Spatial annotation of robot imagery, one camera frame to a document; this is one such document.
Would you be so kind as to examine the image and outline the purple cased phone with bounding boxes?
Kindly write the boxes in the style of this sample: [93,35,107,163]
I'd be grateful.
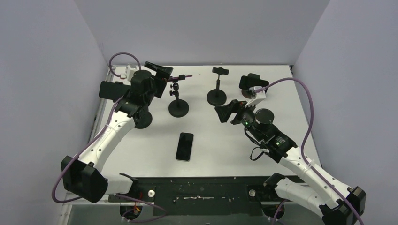
[168,75,193,83]

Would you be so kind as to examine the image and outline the black round-base phone stand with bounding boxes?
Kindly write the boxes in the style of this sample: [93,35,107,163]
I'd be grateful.
[207,67,229,106]

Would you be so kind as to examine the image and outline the black ball-joint phone stand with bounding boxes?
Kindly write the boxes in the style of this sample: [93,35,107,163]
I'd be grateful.
[168,77,189,118]

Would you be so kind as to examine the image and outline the silver-edged black phone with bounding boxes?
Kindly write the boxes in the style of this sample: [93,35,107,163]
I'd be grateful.
[175,132,194,161]

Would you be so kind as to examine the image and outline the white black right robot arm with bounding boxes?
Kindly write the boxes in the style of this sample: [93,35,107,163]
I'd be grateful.
[214,100,366,225]

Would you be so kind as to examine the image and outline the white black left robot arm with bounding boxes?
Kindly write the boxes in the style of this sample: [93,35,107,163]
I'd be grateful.
[61,61,174,203]

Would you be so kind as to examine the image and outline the brown-base small phone stand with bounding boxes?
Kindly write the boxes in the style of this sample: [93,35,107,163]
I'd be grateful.
[241,73,260,98]

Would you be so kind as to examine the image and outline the black phone on brown stand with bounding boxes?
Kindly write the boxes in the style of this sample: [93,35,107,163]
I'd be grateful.
[238,76,269,90]

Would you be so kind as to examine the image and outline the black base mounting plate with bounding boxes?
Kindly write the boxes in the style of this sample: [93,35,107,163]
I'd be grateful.
[127,176,282,216]

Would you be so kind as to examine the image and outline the black thin cable loop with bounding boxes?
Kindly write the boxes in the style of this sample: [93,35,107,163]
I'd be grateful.
[244,127,271,162]

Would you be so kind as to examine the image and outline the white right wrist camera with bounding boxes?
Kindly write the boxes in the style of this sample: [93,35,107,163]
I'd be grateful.
[245,86,266,108]

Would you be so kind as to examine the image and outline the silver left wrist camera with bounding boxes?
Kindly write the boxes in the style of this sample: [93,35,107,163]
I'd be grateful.
[120,64,137,80]

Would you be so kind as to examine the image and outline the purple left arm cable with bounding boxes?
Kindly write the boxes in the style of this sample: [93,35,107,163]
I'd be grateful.
[51,52,142,204]

